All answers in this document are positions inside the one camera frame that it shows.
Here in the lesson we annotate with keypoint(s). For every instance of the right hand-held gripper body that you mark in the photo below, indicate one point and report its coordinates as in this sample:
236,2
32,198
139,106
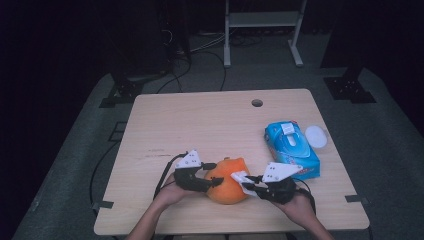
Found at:
280,188

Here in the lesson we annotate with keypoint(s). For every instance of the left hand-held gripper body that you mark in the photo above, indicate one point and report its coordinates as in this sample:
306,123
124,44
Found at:
186,178

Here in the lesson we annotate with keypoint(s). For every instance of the person's left hand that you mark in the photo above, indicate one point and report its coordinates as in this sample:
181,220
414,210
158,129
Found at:
171,195

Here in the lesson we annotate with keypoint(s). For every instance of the person's right hand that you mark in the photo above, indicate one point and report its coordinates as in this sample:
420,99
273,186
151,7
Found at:
298,208

